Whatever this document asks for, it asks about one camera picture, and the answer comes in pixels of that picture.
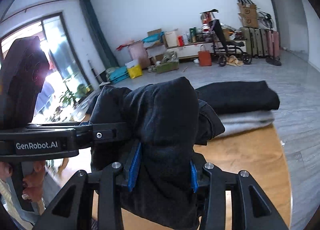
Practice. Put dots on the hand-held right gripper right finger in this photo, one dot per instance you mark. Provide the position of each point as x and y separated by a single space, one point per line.
195 177

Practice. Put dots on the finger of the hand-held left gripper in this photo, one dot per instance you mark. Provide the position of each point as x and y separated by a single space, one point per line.
83 123
105 133

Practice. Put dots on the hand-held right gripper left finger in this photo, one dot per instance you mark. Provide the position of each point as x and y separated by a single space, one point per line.
133 170

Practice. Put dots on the black t-shirt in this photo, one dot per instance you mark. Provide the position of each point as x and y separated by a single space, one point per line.
162 120

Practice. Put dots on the person's left forearm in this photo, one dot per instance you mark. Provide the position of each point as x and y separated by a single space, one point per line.
7 195

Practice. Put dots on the person's left hand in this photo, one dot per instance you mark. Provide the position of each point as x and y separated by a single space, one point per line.
35 170

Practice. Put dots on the green potted plant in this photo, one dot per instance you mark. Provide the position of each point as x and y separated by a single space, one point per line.
70 95

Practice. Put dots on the sliding glass door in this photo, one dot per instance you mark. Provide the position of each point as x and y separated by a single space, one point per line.
60 45

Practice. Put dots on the white mop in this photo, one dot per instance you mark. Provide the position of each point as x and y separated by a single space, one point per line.
93 72

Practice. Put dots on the yellow bag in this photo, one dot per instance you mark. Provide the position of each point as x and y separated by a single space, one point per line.
135 71

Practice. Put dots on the folded grey garment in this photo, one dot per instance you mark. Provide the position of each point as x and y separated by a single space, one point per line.
245 122

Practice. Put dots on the pair of sneakers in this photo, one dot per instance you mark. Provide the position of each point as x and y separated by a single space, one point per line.
151 69

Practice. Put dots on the black curtain rod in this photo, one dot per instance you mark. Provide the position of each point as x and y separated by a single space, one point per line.
50 4

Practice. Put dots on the red cloth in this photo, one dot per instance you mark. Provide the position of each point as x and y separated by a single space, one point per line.
123 47

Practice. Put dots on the dark curtain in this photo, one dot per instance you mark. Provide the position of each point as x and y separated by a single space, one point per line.
97 32

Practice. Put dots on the folded black sweater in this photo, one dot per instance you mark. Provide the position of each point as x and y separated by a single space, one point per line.
237 97

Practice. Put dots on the green cardboard box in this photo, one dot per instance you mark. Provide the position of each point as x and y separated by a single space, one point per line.
167 68

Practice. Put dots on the open cardboard box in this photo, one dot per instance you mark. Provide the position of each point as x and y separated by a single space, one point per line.
155 55

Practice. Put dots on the small brown cardboard box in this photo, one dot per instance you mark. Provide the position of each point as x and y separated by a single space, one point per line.
155 32

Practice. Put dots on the white container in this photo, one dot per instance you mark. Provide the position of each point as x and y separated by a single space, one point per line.
171 39

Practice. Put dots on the white low cabinet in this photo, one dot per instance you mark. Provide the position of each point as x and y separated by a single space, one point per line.
187 51

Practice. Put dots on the orange paper bag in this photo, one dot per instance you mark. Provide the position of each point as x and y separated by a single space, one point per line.
205 59

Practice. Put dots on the red box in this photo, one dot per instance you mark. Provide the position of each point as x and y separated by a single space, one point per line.
180 41

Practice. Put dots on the dark green box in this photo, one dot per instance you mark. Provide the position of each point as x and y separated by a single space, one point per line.
192 35

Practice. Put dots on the olive green suitcase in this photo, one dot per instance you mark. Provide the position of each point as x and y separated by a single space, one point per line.
247 42
260 42

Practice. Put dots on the black wheeled cart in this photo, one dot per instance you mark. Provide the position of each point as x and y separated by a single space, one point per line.
220 32

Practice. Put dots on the black standing fan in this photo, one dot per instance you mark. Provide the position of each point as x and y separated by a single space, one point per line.
266 19

